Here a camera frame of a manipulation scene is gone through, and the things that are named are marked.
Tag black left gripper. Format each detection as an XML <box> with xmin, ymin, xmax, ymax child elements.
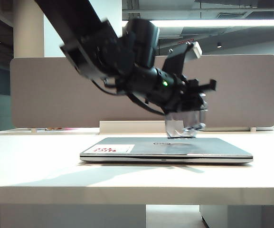
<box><xmin>136</xmin><ymin>67</ymin><xmax>217</xmax><ymax>114</ymax></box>

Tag transparent grey glass water cup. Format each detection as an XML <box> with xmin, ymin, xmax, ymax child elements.
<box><xmin>165</xmin><ymin>109</ymin><xmax>208</xmax><ymax>139</ymax></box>

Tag silver Dell laptop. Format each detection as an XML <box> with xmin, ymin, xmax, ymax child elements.
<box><xmin>79</xmin><ymin>137</ymin><xmax>254</xmax><ymax>164</ymax></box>

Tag beige fabric desk partition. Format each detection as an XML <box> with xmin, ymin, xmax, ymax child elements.
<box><xmin>9</xmin><ymin>54</ymin><xmax>274</xmax><ymax>132</ymax></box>

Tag long white ceiling light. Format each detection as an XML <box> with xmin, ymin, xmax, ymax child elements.
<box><xmin>153</xmin><ymin>19</ymin><xmax>274</xmax><ymax>28</ymax></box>

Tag white red Nice Try sticker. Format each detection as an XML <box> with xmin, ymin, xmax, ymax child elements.
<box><xmin>91</xmin><ymin>144</ymin><xmax>135</xmax><ymax>154</ymax></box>

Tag pink and orange papers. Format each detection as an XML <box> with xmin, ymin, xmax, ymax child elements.
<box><xmin>36</xmin><ymin>127</ymin><xmax>80</xmax><ymax>132</ymax></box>

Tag white desk support panel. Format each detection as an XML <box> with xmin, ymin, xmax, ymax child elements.
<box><xmin>0</xmin><ymin>204</ymin><xmax>147</xmax><ymax>228</ymax></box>

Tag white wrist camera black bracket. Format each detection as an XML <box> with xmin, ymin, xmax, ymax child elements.
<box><xmin>162</xmin><ymin>40</ymin><xmax>203</xmax><ymax>80</ymax></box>

